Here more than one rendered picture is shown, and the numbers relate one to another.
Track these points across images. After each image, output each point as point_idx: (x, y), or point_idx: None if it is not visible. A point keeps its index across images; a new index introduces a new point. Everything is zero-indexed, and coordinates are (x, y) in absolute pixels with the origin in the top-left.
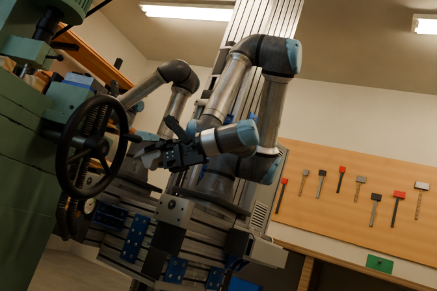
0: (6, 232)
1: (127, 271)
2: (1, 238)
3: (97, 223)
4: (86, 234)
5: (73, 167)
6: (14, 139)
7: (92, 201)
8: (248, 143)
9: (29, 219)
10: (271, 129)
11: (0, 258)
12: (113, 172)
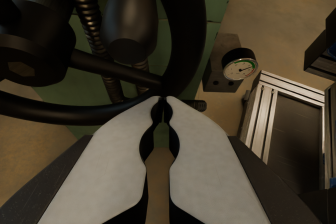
0: (123, 81)
1: (328, 148)
2: (121, 85)
3: (333, 56)
4: (313, 62)
5: (92, 53)
6: None
7: (247, 65)
8: None
9: (150, 71)
10: None
11: (134, 96)
12: (165, 88)
